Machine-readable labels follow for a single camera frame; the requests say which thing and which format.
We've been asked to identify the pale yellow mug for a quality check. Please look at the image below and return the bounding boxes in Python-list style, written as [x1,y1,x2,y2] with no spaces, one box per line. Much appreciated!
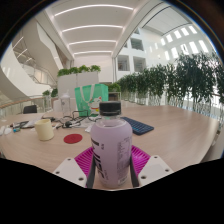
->
[34,118,55,142]

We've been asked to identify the dark blue keyboard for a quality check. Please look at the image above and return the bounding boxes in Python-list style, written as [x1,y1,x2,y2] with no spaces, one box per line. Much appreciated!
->
[120,116,155,136]

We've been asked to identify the clear bottle white lid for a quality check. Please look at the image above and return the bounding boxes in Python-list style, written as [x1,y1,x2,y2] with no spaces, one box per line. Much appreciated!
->
[59,91,72,118]

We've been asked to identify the long hedge of green plants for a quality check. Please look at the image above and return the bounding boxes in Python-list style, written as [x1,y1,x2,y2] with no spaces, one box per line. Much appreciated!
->
[116,53,224,109]

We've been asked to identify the tangle of black cables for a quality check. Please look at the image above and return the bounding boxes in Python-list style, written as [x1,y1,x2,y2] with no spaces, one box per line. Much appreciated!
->
[49,109,101,130]

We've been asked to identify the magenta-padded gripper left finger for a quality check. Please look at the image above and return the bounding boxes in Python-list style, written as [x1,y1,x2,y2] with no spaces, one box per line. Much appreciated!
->
[52,146,98,190]

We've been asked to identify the green tote bag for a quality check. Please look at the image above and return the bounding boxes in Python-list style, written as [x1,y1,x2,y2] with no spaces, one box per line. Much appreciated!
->
[73,83,110,118]

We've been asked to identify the row of ceiling light strips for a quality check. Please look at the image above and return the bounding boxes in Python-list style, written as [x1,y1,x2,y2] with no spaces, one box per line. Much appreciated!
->
[53,3,134,56]

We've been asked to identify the flat round red coaster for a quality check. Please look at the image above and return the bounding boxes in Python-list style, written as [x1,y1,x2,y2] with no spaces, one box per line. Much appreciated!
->
[63,133,84,145]

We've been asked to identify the white chair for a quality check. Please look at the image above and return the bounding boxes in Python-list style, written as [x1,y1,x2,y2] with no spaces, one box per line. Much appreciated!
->
[52,97,78,114]

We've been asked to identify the small planter by railing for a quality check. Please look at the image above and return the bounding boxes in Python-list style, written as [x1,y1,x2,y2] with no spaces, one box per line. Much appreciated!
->
[42,88,59,102]

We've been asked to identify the low planter with green plants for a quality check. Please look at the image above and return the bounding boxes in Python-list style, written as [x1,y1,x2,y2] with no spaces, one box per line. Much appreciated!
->
[108,82,123,101]

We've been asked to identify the green plants atop cabinet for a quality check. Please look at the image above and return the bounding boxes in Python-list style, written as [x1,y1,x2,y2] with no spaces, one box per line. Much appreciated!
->
[57,64,102,77]

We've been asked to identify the purple drink bottle black cap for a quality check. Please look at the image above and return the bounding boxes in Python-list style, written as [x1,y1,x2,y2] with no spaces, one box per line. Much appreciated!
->
[90,100,133,190]

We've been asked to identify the black chair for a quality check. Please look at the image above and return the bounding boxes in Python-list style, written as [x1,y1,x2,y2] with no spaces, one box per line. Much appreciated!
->
[22,104,38,115]

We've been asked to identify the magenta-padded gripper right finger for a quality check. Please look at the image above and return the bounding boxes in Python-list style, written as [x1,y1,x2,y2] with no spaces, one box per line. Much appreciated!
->
[129,144,175,188]

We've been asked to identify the white cabinet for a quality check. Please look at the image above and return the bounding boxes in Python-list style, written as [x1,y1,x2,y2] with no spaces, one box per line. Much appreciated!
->
[57,71,100,101]

